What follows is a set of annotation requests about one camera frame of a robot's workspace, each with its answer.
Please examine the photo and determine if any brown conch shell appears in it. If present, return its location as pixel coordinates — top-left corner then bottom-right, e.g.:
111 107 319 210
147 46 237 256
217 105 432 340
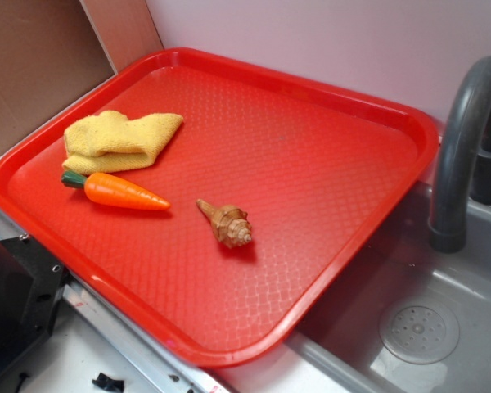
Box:
196 199 252 249

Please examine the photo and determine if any red plastic tray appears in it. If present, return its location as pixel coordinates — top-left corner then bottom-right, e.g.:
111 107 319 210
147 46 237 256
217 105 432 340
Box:
0 49 439 368

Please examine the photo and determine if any orange toy carrot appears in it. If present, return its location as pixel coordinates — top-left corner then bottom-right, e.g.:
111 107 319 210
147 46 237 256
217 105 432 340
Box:
61 170 171 211

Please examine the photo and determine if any yellow folded cloth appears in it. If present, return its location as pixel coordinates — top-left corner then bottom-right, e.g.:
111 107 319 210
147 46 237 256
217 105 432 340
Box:
62 111 183 175

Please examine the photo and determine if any grey plastic sink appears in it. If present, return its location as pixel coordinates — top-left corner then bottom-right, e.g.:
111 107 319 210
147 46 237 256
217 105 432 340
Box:
288 184 491 392

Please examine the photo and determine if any grey toy faucet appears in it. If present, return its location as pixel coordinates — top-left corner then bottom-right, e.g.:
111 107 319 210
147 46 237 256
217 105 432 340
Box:
428 56 491 253

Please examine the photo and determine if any black tape scrap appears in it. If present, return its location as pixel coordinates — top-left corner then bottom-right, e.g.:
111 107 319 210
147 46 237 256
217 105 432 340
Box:
92 373 125 393

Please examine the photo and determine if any brown cardboard panel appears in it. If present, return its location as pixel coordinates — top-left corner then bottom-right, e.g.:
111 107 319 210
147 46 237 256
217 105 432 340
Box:
0 1 163 156

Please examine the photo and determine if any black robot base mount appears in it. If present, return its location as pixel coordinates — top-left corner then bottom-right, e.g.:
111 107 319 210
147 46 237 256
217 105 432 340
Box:
0 235 67 380

